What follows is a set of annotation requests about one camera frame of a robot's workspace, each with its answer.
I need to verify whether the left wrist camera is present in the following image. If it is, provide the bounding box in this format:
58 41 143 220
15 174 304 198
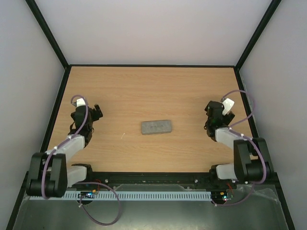
72 98 86 108

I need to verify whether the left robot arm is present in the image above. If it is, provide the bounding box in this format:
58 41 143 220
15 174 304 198
26 104 103 199

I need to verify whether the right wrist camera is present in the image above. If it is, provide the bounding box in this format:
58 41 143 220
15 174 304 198
221 98 235 115

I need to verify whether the metal front tray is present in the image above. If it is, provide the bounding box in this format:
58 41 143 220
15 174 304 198
13 185 288 230

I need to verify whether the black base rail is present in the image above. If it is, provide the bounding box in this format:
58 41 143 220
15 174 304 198
23 171 276 190

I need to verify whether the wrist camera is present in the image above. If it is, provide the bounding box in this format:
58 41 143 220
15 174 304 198
221 98 235 115
72 98 86 108

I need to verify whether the light blue slotted cable duct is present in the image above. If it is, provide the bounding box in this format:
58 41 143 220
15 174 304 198
28 190 212 201

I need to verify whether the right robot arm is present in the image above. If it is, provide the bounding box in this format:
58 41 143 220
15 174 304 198
204 98 274 188

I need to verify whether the grey leather glasses case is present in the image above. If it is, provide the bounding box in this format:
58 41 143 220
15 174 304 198
141 120 172 135

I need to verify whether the black enclosure frame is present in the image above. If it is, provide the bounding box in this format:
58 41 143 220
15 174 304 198
6 0 281 230

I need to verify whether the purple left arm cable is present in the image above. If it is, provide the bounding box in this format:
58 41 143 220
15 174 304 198
41 95 122 226

